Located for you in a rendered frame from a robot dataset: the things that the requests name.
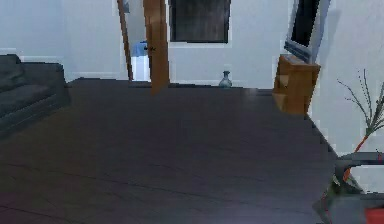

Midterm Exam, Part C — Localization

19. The brown wooden stand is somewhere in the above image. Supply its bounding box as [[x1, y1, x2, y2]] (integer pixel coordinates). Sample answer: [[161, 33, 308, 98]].
[[272, 54, 322, 116]]

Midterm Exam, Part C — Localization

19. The grey-green vase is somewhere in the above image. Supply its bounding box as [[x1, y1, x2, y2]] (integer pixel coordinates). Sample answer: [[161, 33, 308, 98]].
[[218, 70, 233, 88]]

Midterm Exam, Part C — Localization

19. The white and blue cabinet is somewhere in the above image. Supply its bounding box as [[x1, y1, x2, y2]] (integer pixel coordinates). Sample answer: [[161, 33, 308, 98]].
[[130, 40, 151, 82]]

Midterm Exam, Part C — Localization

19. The brown wooden room door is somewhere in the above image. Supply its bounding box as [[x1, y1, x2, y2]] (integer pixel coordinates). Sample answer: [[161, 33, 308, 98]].
[[143, 0, 171, 96]]

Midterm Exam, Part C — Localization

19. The grey television set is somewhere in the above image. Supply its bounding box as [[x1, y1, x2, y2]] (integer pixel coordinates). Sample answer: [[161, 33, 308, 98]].
[[284, 0, 332, 65]]

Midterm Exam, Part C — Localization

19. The dark grey sofa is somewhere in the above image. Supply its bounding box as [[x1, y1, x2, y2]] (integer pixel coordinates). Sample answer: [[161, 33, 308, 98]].
[[0, 54, 72, 138]]

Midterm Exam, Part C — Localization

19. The thin-leaved house plant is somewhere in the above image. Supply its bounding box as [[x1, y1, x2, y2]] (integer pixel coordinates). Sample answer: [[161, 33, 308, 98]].
[[336, 68, 384, 183]]

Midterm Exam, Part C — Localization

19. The red object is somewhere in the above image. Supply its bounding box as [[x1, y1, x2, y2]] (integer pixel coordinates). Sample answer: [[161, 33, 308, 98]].
[[363, 207, 384, 224]]

